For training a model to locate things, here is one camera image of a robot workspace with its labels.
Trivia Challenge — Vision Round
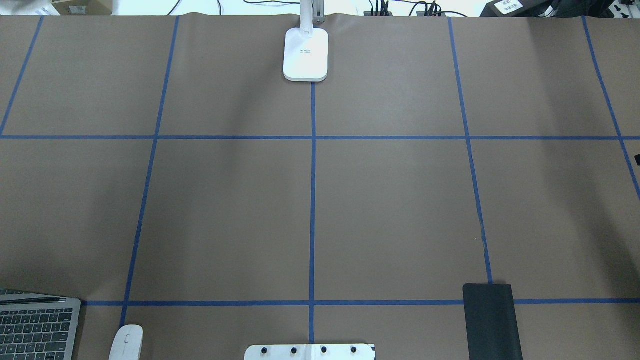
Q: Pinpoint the black mouse pad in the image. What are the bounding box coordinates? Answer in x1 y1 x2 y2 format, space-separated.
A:
462 284 523 360

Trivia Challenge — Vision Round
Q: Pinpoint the white computer mouse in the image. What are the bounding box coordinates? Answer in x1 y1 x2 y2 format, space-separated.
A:
108 325 144 360

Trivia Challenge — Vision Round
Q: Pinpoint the grey laptop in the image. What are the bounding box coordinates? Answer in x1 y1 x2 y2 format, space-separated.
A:
0 288 82 360

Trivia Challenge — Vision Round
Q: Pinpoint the white desk lamp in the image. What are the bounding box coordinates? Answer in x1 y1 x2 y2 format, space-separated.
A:
282 0 329 83

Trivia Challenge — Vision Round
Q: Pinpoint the black device with label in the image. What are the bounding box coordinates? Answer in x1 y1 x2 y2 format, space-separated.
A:
480 0 559 18

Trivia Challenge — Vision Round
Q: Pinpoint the cardboard box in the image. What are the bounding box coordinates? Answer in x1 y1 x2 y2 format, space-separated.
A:
51 0 114 16

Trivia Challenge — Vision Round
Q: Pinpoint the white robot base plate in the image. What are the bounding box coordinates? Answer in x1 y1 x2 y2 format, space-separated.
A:
244 343 377 360

